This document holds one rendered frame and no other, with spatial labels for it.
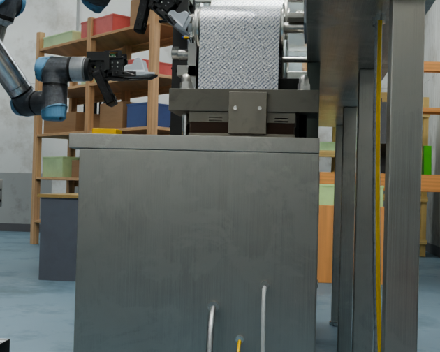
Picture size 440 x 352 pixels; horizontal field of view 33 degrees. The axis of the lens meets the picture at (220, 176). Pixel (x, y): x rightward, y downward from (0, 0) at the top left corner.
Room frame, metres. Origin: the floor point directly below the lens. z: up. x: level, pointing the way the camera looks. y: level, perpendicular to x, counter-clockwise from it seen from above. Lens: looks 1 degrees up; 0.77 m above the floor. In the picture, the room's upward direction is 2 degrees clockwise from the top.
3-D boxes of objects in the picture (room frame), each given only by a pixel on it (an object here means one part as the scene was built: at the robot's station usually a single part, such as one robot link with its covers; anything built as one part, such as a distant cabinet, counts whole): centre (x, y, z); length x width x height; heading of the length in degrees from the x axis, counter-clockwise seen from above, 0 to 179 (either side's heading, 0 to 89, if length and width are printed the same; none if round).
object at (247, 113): (1.96, -0.07, 0.97); 0.10 x 0.03 x 0.11; 83
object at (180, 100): (2.06, -0.06, 1.00); 0.40 x 0.16 x 0.06; 83
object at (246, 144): (3.18, -0.07, 0.88); 2.52 x 0.66 x 0.04; 173
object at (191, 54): (2.29, 0.11, 1.05); 0.06 x 0.05 x 0.31; 83
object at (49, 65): (2.24, 0.51, 1.11); 0.11 x 0.08 x 0.09; 83
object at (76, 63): (2.24, 0.43, 1.11); 0.08 x 0.05 x 0.08; 173
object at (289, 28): (2.22, -0.22, 1.25); 0.07 x 0.04 x 0.04; 83
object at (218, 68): (2.18, -0.05, 1.08); 0.23 x 0.01 x 0.18; 83
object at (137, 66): (2.19, 0.25, 1.11); 0.09 x 0.03 x 0.06; 74
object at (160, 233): (3.18, -0.09, 0.43); 2.52 x 0.64 x 0.86; 173
